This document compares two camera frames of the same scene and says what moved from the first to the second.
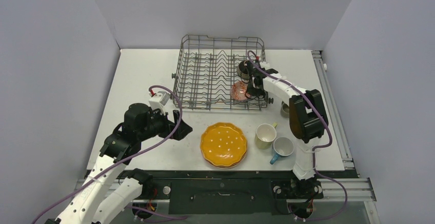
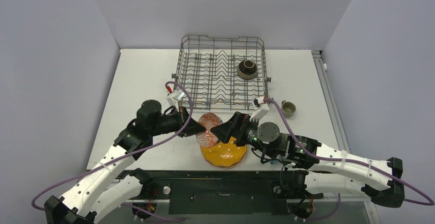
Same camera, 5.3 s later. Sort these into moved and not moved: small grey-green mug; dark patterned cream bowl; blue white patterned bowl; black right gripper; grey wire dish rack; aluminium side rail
Moved: blue white patterned bowl; black right gripper
Not moved: aluminium side rail; grey wire dish rack; dark patterned cream bowl; small grey-green mug
